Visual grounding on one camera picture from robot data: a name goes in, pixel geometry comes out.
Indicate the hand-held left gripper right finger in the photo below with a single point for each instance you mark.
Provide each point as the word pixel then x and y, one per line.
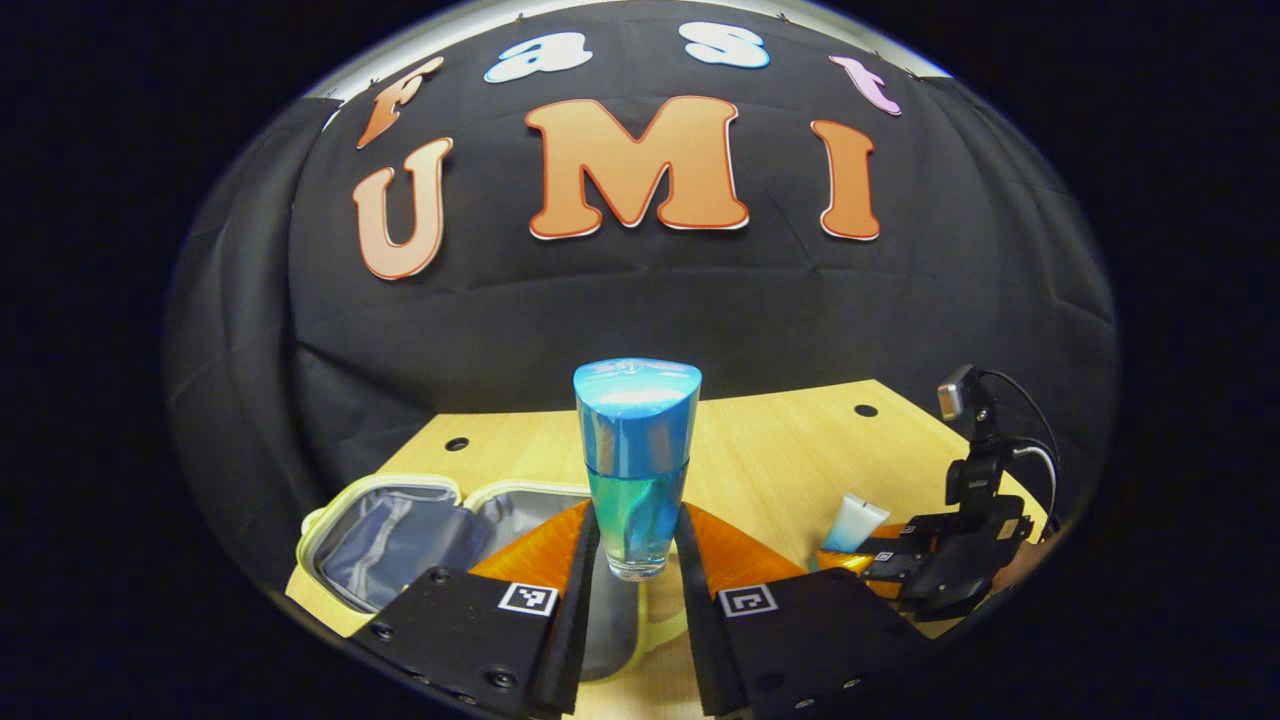
pixel 695 620

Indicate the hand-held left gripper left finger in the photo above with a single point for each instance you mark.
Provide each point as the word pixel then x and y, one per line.
pixel 578 620

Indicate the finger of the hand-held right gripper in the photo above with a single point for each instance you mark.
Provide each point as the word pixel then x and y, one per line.
pixel 895 570
pixel 925 530

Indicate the white and blue tube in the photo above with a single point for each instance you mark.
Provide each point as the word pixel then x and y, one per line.
pixel 855 522

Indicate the blue capped clear bottle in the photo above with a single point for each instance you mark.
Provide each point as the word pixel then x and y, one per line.
pixel 637 440

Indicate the pale yellow suitcase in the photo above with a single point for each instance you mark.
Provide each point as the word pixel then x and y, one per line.
pixel 400 540

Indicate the black backdrop cloth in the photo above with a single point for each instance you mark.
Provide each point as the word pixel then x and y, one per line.
pixel 600 310

